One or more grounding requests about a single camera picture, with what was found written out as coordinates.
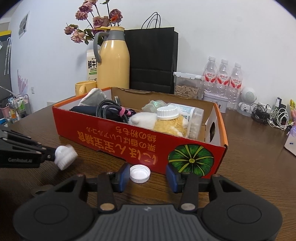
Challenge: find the dried pink rose bouquet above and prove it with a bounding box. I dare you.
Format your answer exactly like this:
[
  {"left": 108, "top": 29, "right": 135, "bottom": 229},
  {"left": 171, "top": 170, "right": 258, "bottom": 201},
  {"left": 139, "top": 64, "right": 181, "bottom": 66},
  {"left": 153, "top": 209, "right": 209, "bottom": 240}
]
[{"left": 64, "top": 0, "right": 123, "bottom": 45}]

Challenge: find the black cable bundle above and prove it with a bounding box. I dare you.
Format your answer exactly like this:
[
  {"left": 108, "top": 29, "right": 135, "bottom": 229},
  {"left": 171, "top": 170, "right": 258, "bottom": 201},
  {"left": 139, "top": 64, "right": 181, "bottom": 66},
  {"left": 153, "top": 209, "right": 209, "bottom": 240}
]
[{"left": 251, "top": 103, "right": 272, "bottom": 122}]

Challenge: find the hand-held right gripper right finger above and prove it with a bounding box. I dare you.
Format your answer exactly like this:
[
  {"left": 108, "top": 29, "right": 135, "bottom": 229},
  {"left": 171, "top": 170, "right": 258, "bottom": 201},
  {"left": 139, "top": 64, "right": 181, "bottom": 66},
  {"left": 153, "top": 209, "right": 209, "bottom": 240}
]
[{"left": 166, "top": 164, "right": 249, "bottom": 212}]

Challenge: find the white milk carton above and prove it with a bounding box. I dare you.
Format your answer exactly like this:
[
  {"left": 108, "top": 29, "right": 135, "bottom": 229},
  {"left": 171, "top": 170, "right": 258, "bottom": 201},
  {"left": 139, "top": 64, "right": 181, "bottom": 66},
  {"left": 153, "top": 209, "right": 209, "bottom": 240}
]
[{"left": 86, "top": 49, "right": 100, "bottom": 81}]

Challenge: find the white robot toy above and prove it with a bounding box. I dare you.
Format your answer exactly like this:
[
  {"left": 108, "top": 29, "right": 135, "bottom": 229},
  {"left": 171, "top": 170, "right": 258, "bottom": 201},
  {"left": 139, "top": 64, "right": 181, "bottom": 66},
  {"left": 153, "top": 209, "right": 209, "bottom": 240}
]
[{"left": 236, "top": 87, "right": 257, "bottom": 117}]

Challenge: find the wall poster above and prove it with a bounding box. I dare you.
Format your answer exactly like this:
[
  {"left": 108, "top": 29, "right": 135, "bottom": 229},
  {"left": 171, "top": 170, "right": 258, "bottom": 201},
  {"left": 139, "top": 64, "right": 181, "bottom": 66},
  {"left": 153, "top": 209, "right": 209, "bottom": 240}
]
[{"left": 18, "top": 13, "right": 29, "bottom": 39}]

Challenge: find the white tin box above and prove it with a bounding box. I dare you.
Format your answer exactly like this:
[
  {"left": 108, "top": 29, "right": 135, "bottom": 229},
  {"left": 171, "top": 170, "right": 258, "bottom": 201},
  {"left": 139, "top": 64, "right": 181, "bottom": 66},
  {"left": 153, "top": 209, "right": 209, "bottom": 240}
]
[{"left": 203, "top": 91, "right": 229, "bottom": 114}]

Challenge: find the yellow mug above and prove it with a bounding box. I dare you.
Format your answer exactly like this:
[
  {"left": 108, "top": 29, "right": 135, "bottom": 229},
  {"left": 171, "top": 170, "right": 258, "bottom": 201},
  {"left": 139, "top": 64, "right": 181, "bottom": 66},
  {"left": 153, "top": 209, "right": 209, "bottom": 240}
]
[{"left": 75, "top": 81, "right": 97, "bottom": 96}]

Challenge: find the black board with yellow strip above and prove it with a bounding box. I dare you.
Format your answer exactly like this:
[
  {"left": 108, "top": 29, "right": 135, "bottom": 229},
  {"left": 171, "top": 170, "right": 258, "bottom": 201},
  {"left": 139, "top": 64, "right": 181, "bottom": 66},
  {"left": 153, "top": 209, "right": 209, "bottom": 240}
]
[{"left": 0, "top": 30, "right": 12, "bottom": 93}]

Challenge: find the yellow snack packet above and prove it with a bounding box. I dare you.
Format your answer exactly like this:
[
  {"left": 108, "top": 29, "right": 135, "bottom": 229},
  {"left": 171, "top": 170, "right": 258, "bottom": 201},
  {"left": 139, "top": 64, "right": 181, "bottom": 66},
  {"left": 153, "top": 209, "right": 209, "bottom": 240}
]
[{"left": 289, "top": 99, "right": 296, "bottom": 127}]

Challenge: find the yellow thermos jug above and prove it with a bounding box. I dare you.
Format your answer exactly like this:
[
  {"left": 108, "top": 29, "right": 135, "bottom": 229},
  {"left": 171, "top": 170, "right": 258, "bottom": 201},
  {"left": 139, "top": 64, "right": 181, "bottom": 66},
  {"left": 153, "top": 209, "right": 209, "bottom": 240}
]
[{"left": 93, "top": 26, "right": 130, "bottom": 90}]

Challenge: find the purple tissue pack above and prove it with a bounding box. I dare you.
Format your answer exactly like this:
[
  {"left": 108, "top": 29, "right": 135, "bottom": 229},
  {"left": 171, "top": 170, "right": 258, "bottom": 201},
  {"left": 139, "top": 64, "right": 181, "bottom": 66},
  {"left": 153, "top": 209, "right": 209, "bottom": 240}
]
[{"left": 284, "top": 130, "right": 296, "bottom": 158}]

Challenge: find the translucent cotton swab container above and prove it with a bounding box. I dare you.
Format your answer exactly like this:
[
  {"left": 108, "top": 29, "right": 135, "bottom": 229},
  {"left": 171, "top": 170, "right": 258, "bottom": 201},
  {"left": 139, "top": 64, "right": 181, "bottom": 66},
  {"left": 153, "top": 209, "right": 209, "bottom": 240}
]
[{"left": 168, "top": 103, "right": 205, "bottom": 140}]

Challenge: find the navy zip case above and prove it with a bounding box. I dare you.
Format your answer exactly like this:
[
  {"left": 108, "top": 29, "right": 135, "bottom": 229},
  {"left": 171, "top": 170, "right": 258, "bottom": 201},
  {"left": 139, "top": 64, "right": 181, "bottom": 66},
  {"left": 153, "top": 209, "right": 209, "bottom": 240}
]
[{"left": 69, "top": 105, "right": 123, "bottom": 122}]

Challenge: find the black braided cable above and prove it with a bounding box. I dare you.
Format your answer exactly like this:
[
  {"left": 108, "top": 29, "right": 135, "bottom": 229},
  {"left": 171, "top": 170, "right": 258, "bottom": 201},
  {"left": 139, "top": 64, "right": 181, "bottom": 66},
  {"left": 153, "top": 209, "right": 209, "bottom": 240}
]
[{"left": 95, "top": 95, "right": 137, "bottom": 123}]

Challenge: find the black paper bag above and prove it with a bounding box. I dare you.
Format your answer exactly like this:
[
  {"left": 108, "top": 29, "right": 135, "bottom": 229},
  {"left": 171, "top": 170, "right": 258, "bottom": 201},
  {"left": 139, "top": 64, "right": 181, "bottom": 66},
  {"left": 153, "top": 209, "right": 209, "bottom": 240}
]
[{"left": 124, "top": 12, "right": 179, "bottom": 94}]

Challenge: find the red cardboard box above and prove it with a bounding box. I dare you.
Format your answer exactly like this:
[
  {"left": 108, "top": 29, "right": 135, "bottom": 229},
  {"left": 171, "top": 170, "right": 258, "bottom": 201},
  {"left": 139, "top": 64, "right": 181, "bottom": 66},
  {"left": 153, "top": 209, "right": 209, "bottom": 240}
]
[{"left": 52, "top": 87, "right": 229, "bottom": 179}]

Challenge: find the clear seed container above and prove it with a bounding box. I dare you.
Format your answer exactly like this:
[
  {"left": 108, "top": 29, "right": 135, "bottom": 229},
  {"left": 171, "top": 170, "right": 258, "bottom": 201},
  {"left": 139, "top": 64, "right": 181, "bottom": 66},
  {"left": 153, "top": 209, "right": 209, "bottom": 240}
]
[{"left": 173, "top": 72, "right": 202, "bottom": 100}]

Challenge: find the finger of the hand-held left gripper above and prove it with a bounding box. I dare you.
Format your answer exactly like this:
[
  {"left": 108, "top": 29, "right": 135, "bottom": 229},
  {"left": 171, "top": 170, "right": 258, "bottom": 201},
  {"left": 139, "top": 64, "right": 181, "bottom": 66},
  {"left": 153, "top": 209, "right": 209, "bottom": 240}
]
[{"left": 0, "top": 129, "right": 57, "bottom": 163}]

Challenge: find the shelf cart with bottles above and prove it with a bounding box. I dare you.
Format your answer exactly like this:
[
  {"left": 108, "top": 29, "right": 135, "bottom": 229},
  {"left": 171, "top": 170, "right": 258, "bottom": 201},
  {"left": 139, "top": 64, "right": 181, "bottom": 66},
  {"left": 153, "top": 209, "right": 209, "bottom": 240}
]
[{"left": 0, "top": 94, "right": 31, "bottom": 127}]

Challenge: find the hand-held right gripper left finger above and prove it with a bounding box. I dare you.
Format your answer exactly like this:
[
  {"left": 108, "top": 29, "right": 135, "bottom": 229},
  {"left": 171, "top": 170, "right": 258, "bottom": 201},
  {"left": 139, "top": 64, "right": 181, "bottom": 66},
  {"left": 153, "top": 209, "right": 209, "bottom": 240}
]
[{"left": 47, "top": 163, "right": 131, "bottom": 213}]

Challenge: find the purple wall decal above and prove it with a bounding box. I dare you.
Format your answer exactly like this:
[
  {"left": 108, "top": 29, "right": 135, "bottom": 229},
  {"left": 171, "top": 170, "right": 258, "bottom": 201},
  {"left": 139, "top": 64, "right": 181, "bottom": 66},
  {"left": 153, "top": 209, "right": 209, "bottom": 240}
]
[{"left": 17, "top": 70, "right": 28, "bottom": 95}]

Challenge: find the white-capped plastic bottle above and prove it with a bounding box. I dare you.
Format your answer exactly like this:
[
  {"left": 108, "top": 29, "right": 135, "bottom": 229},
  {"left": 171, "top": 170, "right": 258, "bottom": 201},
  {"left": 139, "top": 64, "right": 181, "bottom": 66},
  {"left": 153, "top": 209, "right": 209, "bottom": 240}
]
[{"left": 157, "top": 107, "right": 179, "bottom": 121}]

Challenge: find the black charger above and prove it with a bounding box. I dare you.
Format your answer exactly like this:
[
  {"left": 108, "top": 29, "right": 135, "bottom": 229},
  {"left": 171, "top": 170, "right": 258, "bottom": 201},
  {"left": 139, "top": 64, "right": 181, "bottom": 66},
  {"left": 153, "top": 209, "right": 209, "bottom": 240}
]
[{"left": 275, "top": 97, "right": 287, "bottom": 109}]

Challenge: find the iridescent plastic bag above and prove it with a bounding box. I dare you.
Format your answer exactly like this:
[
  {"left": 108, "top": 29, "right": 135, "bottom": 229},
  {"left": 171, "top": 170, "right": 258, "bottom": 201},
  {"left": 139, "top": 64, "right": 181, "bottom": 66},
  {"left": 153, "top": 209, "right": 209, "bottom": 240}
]
[{"left": 142, "top": 99, "right": 168, "bottom": 113}]

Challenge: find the white and yellow plush toy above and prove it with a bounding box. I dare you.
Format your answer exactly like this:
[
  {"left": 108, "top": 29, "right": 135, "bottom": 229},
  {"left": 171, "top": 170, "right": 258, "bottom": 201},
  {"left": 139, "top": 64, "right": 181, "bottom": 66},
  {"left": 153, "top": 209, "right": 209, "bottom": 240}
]
[{"left": 128, "top": 112, "right": 188, "bottom": 137}]

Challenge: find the red label water bottle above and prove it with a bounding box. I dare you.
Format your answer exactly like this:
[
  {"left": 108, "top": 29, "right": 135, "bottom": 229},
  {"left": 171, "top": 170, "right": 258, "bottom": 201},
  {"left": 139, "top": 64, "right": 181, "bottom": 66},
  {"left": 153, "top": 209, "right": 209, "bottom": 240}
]
[
  {"left": 228, "top": 62, "right": 244, "bottom": 110},
  {"left": 203, "top": 56, "right": 218, "bottom": 92},
  {"left": 216, "top": 59, "right": 231, "bottom": 95}
]

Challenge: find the white cable bundle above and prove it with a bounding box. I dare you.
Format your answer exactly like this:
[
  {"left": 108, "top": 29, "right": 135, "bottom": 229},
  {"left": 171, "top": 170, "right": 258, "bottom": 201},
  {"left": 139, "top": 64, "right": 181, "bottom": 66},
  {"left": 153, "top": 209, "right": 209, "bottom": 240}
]
[{"left": 267, "top": 108, "right": 290, "bottom": 129}]

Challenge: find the white cloth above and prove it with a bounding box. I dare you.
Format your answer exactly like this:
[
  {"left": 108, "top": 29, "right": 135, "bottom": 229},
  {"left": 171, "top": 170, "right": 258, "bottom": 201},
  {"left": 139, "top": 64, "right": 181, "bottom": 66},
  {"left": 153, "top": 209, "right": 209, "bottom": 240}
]
[{"left": 79, "top": 88, "right": 107, "bottom": 107}]

